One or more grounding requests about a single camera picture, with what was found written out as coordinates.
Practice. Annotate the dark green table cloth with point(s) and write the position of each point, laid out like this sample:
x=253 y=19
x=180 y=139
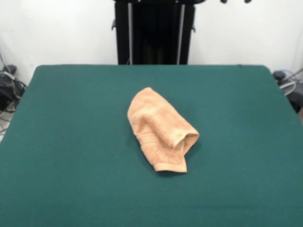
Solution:
x=71 y=142

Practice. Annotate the peach terry towel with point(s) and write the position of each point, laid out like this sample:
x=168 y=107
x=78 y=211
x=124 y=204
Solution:
x=154 y=123

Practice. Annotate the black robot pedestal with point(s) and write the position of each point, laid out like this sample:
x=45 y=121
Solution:
x=161 y=35

